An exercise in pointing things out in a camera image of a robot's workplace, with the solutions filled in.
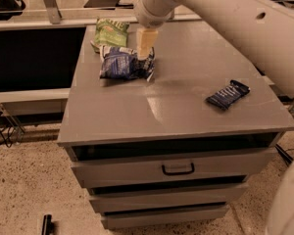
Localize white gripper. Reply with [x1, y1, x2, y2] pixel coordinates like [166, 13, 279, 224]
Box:
[133, 0, 179, 60]

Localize blue chip bag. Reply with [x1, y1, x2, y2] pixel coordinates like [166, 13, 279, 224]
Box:
[99, 45, 155, 80]

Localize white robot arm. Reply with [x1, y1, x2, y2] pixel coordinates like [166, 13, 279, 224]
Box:
[133, 0, 294, 100]

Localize green jalapeno chip bag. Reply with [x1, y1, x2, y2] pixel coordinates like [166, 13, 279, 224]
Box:
[90, 19, 129, 53]

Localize dark platform behind glass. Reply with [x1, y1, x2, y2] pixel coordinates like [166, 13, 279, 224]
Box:
[84, 0, 133, 10]

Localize dark blue snack bar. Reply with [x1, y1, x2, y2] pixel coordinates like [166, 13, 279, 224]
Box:
[205, 79, 250, 111]

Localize grey drawer cabinet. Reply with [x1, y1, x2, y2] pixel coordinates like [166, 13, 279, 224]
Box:
[58, 22, 294, 219]

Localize metal glass railing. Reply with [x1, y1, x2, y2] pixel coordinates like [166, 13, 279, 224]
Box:
[0, 0, 204, 32]

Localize top grey drawer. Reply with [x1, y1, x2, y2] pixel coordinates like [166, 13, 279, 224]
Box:
[72, 148, 275, 188]

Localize grey drawer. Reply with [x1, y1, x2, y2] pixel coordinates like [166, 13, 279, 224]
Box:
[72, 148, 275, 188]
[101, 205, 228, 230]
[89, 183, 248, 213]

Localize middle grey drawer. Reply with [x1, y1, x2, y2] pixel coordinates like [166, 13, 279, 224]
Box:
[89, 183, 248, 213]

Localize bottom grey drawer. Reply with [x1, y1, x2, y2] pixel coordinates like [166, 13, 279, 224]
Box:
[101, 205, 228, 230]

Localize black cylindrical floor object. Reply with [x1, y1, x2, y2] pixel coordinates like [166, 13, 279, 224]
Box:
[41, 214, 54, 235]

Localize black drawer handle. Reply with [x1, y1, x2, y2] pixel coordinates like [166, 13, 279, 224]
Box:
[161, 163, 195, 176]

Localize black cables on left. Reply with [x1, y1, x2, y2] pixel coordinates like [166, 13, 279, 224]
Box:
[0, 105, 25, 149]

